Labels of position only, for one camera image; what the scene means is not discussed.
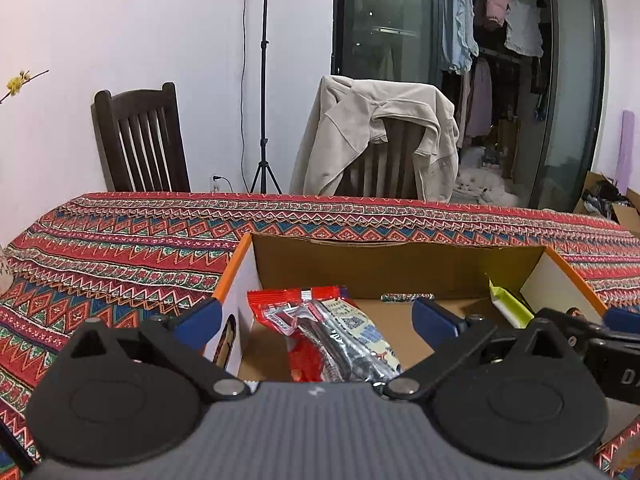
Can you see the white fluffy dog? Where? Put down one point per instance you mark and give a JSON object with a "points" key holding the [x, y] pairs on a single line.
{"points": [[480, 185]]}

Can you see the beige jacket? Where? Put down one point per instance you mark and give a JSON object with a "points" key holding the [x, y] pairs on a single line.
{"points": [[345, 140]]}

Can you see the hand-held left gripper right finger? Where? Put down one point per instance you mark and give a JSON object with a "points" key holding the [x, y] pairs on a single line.
{"points": [[437, 320]]}

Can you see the white hanging shirt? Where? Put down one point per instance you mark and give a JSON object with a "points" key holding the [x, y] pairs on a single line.
{"points": [[525, 25]]}

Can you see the wardrobe with hanging clothes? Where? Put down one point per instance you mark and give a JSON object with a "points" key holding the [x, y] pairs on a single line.
{"points": [[380, 25]]}

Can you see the purple yoga mat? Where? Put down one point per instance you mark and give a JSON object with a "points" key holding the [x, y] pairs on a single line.
{"points": [[627, 150]]}

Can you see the orange cardboard box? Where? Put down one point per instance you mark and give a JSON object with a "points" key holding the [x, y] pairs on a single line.
{"points": [[400, 270]]}

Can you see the light blue hanging shirt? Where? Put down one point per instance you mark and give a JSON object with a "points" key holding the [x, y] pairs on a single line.
{"points": [[457, 25]]}

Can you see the mauve hanging coat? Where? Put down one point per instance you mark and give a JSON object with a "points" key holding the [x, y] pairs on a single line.
{"points": [[480, 105]]}

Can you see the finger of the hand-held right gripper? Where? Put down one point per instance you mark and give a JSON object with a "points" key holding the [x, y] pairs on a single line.
{"points": [[622, 320], [570, 325]]}

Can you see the yellow flower branches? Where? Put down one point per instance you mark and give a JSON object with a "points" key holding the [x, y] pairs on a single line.
{"points": [[20, 82]]}

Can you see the brown wooden chair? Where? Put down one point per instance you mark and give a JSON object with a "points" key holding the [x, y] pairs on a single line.
{"points": [[385, 165]]}

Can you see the dark wooden chair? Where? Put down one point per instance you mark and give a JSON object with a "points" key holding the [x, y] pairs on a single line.
{"points": [[140, 140]]}

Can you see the studio light on stand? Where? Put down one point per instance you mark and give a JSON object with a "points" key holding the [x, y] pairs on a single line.
{"points": [[263, 85]]}

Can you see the floral ceramic vase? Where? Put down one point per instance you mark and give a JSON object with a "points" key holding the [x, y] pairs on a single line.
{"points": [[3, 270]]}

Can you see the brown cardboard box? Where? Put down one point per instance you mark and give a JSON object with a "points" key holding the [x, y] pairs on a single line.
{"points": [[600, 200]]}

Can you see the wall power outlet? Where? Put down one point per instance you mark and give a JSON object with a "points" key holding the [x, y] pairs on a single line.
{"points": [[216, 181]]}

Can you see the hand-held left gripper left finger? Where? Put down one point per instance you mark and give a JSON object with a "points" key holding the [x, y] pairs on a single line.
{"points": [[200, 322]]}

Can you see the small clear cookie packet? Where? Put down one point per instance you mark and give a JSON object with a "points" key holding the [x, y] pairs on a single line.
{"points": [[625, 455]]}

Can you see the red blue snack packet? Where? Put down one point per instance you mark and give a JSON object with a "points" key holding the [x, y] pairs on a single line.
{"points": [[300, 335]]}

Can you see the pink hanging garment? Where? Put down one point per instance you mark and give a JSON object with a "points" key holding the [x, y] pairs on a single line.
{"points": [[497, 0]]}

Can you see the long green snack packet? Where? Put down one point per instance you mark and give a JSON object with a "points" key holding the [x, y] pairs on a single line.
{"points": [[507, 305]]}

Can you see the red patterned tablecloth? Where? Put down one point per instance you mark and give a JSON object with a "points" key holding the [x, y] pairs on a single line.
{"points": [[125, 260]]}

